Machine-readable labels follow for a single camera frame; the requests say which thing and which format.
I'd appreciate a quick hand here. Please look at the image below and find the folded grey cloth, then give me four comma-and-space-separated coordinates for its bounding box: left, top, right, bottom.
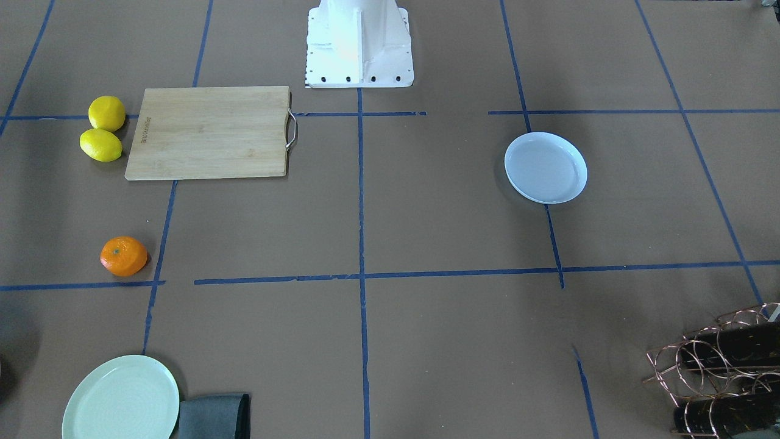
178, 393, 251, 438

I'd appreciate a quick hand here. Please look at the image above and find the orange fruit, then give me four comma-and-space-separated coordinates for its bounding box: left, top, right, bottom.
99, 236, 149, 277

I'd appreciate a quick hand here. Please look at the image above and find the copper wire bottle rack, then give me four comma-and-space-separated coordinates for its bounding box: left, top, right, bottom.
646, 302, 779, 438

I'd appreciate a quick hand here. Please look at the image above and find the dark wine bottle lower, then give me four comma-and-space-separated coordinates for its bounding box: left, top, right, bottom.
673, 392, 779, 438

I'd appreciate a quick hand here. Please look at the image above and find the pale green plate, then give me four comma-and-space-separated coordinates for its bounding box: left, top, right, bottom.
61, 355, 179, 438

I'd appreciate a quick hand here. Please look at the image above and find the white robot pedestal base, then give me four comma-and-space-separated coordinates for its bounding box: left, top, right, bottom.
305, 1, 415, 88

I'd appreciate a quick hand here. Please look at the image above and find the light blue plate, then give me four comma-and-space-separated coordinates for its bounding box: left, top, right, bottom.
503, 132, 589, 205

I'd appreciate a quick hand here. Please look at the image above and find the bamboo cutting board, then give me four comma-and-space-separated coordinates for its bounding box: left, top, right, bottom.
125, 86, 297, 181

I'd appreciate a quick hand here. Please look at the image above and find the lower yellow lemon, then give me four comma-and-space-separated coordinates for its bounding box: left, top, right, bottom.
80, 128, 123, 162

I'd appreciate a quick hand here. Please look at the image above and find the yellow lemon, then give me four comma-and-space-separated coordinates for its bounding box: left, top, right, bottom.
80, 128, 123, 162
87, 96, 126, 132

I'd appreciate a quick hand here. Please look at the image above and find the upper yellow lemon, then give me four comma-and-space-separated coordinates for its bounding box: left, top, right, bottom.
87, 96, 126, 132

